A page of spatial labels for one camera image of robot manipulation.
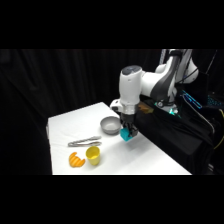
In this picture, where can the black curtain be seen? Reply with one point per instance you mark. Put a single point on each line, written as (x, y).
(36, 106)

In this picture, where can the blue cube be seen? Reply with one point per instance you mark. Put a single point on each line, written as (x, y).
(126, 134)

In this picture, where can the orange croissant toy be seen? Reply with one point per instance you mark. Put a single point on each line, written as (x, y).
(76, 160)

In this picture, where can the grey bowl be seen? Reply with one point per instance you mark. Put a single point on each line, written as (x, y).
(110, 125)

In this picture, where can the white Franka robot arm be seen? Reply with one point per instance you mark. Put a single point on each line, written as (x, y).
(146, 83)

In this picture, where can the metal tongs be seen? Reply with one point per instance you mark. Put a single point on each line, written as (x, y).
(85, 142)

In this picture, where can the black robot stand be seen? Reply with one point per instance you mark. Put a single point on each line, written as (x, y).
(173, 133)

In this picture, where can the blue lit device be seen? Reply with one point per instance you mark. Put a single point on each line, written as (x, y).
(191, 99)

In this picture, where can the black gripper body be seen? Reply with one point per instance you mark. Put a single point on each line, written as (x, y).
(128, 120)

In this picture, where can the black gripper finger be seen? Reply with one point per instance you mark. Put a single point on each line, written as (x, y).
(124, 128)
(134, 131)

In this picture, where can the yellow object behind table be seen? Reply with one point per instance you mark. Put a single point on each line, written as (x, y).
(145, 107)

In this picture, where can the yellow cup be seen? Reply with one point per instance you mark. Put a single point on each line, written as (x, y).
(93, 155)

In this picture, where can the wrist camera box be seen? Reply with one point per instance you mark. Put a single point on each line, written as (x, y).
(115, 104)

